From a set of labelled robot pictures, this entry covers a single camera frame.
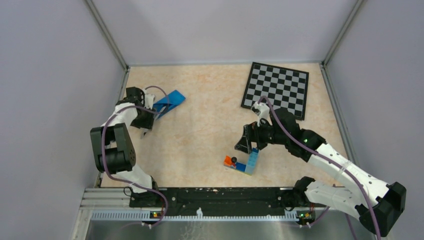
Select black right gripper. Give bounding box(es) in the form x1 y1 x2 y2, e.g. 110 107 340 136
234 116 288 154

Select silver metal knife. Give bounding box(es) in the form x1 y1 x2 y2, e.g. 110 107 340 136
140 128 150 139

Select colourful toy brick assembly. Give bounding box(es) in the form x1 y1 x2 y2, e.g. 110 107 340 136
223 148 260 176

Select blue cloth napkin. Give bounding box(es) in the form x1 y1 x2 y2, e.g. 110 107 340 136
153 90 186 120

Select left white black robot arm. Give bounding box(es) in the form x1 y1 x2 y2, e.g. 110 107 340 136
90 87 161 207

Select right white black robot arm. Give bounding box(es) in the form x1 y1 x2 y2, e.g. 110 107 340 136
235 101 406 237

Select black white checkerboard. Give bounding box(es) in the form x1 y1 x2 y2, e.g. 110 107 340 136
240 62 309 120

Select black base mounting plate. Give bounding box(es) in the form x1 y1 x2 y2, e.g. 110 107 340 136
124 187 314 217

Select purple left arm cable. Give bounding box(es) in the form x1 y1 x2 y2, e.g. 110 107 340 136
100 85 170 229

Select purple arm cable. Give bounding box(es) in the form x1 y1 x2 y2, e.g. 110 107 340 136
100 85 170 229
257 95 382 240

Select aluminium frame rail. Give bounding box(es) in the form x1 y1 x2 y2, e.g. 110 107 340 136
71 187 375 240

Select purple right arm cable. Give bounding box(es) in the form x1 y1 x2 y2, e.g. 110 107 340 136
257 95 382 240

